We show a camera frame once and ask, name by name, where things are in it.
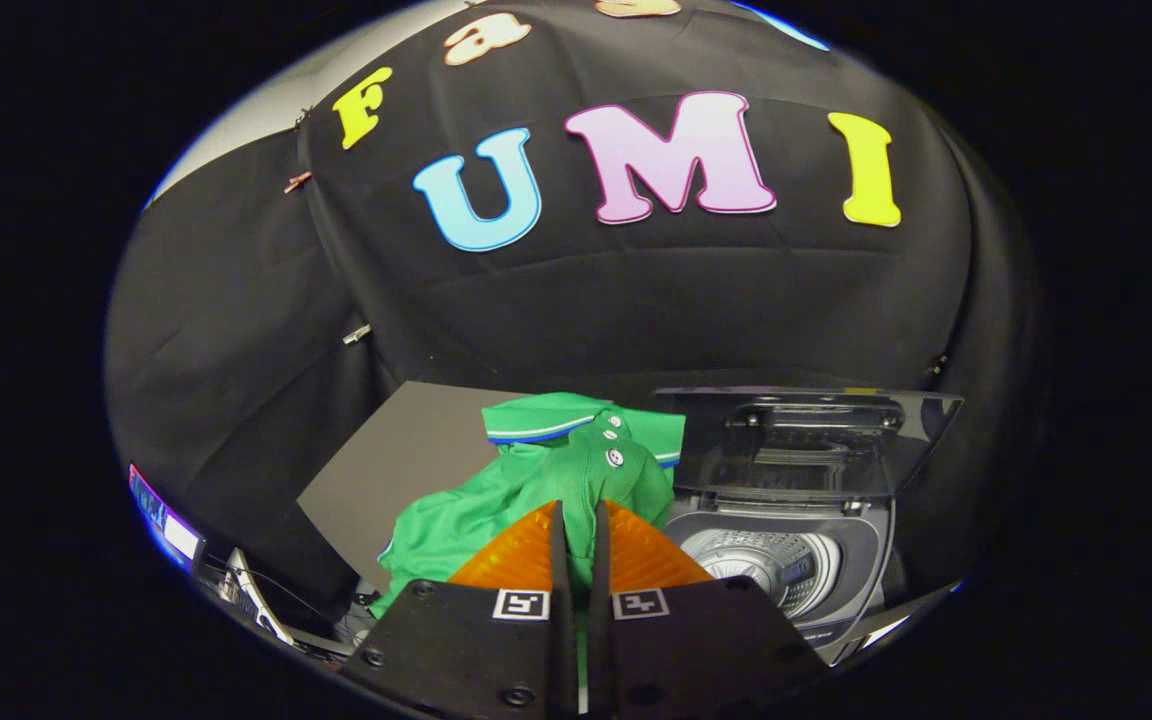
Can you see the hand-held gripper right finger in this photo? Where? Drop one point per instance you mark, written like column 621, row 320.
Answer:
column 598, row 640

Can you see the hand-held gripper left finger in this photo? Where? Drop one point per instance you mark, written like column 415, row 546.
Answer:
column 564, row 640

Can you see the green polo shirt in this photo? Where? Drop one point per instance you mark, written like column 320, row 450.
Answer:
column 536, row 480

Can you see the grey washing machine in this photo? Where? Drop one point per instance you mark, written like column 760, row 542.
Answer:
column 766, row 565

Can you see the black backdrop cloth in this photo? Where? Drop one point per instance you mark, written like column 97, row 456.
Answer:
column 636, row 300

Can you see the white clip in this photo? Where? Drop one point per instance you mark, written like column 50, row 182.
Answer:
column 357, row 334

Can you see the lit screen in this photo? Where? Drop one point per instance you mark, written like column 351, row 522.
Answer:
column 176, row 535

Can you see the pink clip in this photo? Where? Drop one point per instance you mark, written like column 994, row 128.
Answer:
column 298, row 181

